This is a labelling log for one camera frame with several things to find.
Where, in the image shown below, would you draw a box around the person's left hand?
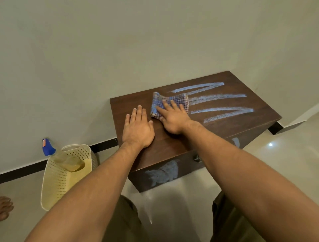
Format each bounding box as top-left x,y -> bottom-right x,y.
122,105 -> 155,149

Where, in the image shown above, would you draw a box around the person's right hand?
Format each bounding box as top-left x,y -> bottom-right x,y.
156,100 -> 198,135

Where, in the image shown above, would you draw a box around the checked cleaning cloth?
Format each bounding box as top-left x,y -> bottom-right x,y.
150,91 -> 189,119

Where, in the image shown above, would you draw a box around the person's right forearm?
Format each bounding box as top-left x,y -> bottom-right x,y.
182,121 -> 319,242

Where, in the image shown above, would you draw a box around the person's left forearm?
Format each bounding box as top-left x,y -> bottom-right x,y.
25,142 -> 149,242

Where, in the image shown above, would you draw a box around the dark brown wooden cabinet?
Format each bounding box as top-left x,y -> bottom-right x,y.
110,71 -> 283,193

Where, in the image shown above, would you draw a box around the spray bottle with blue nozzle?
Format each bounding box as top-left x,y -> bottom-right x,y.
42,138 -> 86,173

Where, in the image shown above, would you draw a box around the black skirting strip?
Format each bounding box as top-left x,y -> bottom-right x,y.
0,138 -> 119,184
268,122 -> 284,135

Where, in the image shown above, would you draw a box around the cream perforated plastic basket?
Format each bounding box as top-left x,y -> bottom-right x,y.
40,144 -> 98,211

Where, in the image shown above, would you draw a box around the olive green trousers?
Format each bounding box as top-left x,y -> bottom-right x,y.
102,191 -> 265,242

